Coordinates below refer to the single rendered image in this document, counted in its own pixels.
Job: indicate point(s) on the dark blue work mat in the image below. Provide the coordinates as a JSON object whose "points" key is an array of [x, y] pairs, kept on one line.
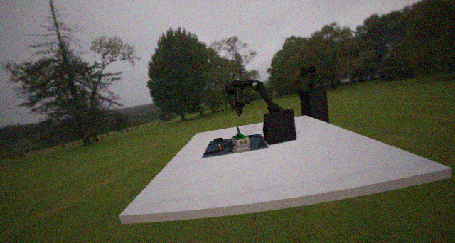
{"points": [[257, 142]]}

